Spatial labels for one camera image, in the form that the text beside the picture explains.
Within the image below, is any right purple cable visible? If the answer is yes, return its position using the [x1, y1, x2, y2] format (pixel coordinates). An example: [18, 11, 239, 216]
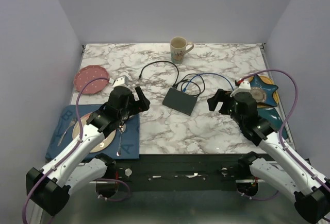
[238, 69, 330, 199]

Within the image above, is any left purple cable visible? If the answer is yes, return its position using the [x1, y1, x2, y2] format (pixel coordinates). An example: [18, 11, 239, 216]
[22, 78, 129, 224]

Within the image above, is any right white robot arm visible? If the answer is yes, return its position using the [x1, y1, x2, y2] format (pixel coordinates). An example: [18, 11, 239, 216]
[207, 89, 329, 223]

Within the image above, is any blue star shaped dish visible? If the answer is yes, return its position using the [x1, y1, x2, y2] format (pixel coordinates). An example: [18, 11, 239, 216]
[249, 75, 278, 107]

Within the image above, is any purple cable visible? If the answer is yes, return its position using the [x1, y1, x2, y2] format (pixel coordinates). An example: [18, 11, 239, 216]
[238, 69, 330, 199]
[22, 78, 129, 224]

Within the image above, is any pink polka dot plate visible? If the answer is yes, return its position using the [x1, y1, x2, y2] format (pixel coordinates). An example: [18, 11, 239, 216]
[73, 65, 109, 95]

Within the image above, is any black mounting base plate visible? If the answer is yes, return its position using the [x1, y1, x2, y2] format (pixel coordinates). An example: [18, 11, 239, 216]
[99, 152, 261, 192]

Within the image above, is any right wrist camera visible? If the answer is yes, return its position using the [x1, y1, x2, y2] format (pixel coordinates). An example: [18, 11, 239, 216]
[230, 79, 251, 97]

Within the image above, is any black ethernet cable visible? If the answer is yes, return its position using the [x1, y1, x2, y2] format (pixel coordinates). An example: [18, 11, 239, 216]
[138, 61, 180, 89]

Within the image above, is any silver fork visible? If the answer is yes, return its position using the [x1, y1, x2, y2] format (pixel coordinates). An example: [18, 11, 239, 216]
[57, 117, 76, 146]

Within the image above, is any yellow woven tray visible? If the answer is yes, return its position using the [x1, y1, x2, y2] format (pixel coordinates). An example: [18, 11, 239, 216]
[257, 75, 279, 108]

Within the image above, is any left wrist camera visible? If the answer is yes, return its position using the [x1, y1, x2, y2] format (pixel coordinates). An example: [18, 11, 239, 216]
[109, 75, 129, 88]

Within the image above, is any blue ethernet cable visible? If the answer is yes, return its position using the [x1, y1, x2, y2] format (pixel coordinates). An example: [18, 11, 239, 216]
[181, 73, 235, 93]

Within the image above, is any cream round plate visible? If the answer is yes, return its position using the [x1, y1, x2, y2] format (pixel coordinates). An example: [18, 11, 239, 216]
[72, 112, 116, 153]

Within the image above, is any teal ceramic plate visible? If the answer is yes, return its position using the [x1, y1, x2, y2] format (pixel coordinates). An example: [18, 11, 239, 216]
[258, 107, 283, 130]

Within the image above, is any silver spoon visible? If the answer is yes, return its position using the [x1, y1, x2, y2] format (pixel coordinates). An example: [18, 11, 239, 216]
[117, 123, 126, 157]

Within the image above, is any dark grey network switch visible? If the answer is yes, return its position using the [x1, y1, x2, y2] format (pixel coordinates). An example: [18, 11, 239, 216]
[162, 88, 197, 116]

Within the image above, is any small round metal dish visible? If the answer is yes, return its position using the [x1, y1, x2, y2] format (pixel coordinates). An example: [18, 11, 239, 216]
[250, 87, 267, 103]

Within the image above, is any blue letter placemat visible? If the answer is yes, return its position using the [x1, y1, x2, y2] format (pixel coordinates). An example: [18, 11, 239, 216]
[45, 105, 140, 162]

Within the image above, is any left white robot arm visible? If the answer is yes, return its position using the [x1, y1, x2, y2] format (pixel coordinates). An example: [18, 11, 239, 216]
[26, 86, 150, 216]

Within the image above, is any cream patterned mug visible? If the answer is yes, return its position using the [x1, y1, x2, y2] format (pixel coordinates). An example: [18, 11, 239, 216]
[170, 37, 194, 64]

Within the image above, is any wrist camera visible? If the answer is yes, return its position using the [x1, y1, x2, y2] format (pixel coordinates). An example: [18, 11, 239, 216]
[109, 75, 129, 88]
[230, 79, 251, 97]

